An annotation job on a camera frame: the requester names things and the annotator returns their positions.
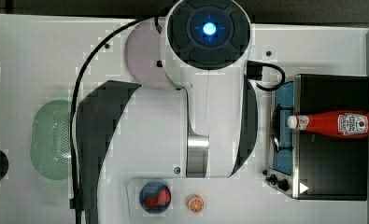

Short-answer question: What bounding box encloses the red ketchup bottle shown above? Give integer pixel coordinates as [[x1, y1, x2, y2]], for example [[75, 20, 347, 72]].
[[287, 111, 369, 138]]

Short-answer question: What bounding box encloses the black toaster oven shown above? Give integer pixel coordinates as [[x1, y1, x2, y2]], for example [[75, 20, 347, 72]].
[[263, 74, 369, 201]]

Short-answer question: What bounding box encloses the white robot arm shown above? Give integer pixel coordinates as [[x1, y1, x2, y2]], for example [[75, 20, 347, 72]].
[[73, 0, 257, 224]]

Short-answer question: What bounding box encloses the green perforated colander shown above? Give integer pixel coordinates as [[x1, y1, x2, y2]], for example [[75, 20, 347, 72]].
[[30, 100, 71, 180]]

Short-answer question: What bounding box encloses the red strawberry toy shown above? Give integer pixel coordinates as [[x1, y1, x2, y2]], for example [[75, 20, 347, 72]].
[[144, 188, 171, 208]]

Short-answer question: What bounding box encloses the blue bowl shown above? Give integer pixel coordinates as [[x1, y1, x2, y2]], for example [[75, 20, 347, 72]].
[[139, 181, 172, 214]]

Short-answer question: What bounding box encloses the orange slice toy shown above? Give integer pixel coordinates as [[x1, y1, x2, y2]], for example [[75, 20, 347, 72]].
[[187, 194, 205, 213]]

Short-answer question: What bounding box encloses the black oven door handle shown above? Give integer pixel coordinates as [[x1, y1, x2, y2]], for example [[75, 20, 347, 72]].
[[271, 105, 293, 153]]

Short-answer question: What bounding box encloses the grey round plate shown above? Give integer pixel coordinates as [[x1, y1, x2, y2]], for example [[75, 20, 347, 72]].
[[125, 19, 171, 89]]

